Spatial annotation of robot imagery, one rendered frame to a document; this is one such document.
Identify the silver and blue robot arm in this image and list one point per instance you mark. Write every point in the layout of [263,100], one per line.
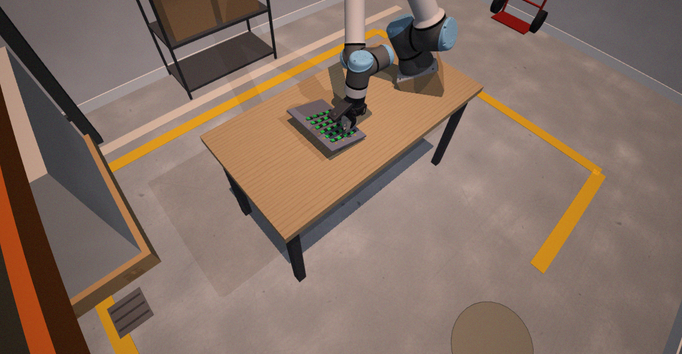
[412,39]

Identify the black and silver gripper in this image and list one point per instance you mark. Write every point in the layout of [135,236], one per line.
[349,119]

